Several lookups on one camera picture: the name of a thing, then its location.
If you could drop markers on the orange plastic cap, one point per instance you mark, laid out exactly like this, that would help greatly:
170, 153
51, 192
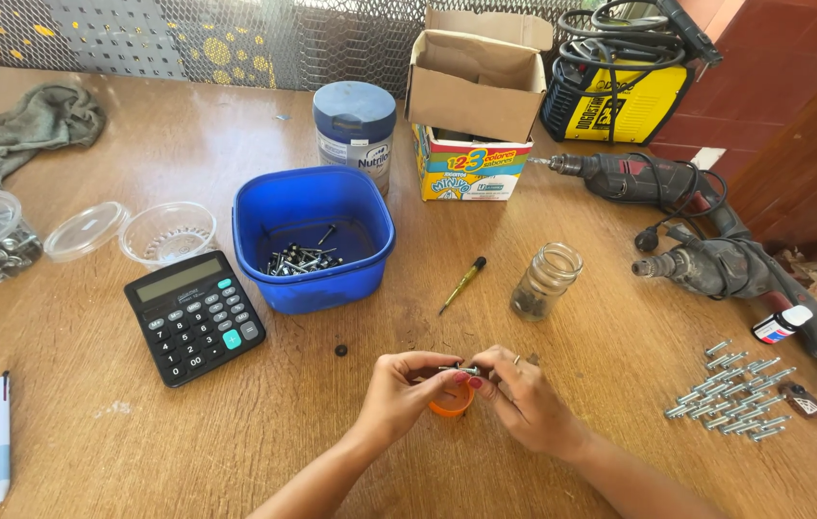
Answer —
452, 405

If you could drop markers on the grey cloth rag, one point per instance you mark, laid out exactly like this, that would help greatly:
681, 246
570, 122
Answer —
19, 130

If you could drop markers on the empty clear plastic container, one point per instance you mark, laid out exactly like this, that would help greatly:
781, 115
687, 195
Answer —
167, 234

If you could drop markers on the group of silver bolts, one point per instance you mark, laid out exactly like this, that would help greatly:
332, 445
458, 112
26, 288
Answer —
733, 396

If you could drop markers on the open cardboard box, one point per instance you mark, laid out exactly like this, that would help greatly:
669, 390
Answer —
477, 108

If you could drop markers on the blue plastic tub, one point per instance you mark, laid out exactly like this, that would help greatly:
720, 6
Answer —
313, 238

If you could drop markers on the pile of screws in tub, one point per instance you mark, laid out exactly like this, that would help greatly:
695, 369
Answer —
302, 258

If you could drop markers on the blue lidded tin can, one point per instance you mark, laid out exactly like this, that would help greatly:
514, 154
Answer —
354, 133

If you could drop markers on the silver screw with washer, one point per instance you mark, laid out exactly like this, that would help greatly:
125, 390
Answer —
459, 370

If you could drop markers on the clear plastic lid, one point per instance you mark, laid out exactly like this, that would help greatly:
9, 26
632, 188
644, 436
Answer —
85, 231

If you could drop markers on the small white bottle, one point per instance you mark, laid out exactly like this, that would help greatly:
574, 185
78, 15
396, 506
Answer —
781, 324

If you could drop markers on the glass jar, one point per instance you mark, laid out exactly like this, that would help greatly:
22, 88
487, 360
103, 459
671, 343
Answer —
545, 281

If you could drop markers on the black calculator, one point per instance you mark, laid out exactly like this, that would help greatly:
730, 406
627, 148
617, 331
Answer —
194, 316

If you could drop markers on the person's right hand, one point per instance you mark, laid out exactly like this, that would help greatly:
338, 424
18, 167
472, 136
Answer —
524, 407

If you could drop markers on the yellow welding machine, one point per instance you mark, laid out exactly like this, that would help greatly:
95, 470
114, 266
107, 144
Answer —
621, 90

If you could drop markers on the dirty grey power drill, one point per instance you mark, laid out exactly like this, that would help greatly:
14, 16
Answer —
733, 270

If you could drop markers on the person's left hand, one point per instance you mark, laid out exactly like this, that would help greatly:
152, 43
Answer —
398, 400

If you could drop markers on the small brown packet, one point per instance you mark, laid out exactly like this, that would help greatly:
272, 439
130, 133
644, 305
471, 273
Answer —
800, 400

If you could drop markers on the red and grey power drill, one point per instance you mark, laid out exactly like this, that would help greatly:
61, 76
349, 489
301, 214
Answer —
639, 180

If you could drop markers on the white and blue pen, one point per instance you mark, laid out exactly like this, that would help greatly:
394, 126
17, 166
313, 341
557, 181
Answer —
0, 436

